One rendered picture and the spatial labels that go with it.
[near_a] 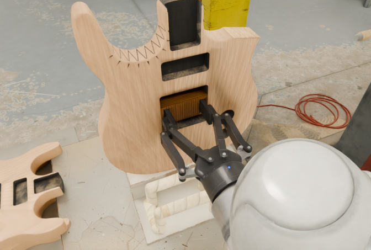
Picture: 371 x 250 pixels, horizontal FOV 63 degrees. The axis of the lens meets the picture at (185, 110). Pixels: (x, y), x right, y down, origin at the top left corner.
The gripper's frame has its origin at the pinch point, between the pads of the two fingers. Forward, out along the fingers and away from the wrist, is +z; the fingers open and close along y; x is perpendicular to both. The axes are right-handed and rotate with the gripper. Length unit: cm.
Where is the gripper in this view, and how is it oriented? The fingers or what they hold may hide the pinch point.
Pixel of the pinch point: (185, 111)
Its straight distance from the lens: 60.1
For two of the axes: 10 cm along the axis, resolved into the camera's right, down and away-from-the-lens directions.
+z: -3.7, -6.3, 6.8
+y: 9.3, -2.6, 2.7
